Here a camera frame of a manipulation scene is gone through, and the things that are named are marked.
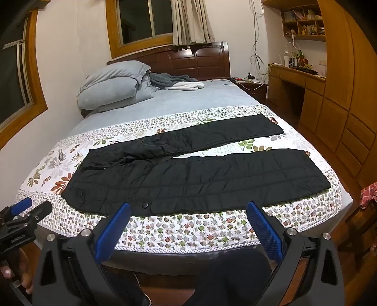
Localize person's leg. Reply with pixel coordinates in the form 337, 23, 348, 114
183, 247, 273, 306

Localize hanging cables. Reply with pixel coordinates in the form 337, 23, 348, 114
249, 0, 266, 80

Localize black quilted pants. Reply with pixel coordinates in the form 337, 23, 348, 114
60, 113, 332, 216

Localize wooden wardrobe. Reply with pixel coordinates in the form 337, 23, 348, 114
300, 0, 377, 189

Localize beige curtain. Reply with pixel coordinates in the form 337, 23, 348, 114
170, 0, 212, 47

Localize person's left hand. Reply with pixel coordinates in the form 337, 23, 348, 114
0, 250, 30, 295

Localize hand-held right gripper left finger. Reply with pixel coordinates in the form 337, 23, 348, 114
31, 202, 154, 306

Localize wooden framed window with curtain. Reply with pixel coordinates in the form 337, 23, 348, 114
105, 0, 220, 59

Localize wooden wall shelf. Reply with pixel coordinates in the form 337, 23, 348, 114
281, 6, 327, 42

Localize white towel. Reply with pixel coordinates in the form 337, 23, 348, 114
165, 82, 205, 92

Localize red checked cloth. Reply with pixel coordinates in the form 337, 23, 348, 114
359, 182, 377, 209

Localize dark grey garment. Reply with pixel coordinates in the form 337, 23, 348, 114
149, 71, 201, 90

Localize grey pillow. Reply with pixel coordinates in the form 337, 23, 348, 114
77, 80, 155, 111
80, 60, 152, 96

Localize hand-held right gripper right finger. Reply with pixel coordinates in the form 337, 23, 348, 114
247, 202, 346, 306

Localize wooden chair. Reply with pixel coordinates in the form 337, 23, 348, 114
339, 200, 377, 265

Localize black keyboard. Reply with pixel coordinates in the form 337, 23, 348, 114
290, 66, 320, 75

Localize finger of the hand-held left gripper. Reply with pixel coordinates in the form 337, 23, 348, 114
6, 201, 53, 234
0, 197, 33, 221

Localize bed with light blue sheet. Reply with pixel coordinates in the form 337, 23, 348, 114
15, 78, 354, 277

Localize dark wooden headboard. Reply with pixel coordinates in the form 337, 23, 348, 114
107, 41, 232, 81

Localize wooden desk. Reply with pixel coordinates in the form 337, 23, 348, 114
266, 63, 327, 127

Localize wooden nightstand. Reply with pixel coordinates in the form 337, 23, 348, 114
231, 77, 269, 103

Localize floral quilted blanket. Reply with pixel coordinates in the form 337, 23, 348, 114
15, 104, 344, 251

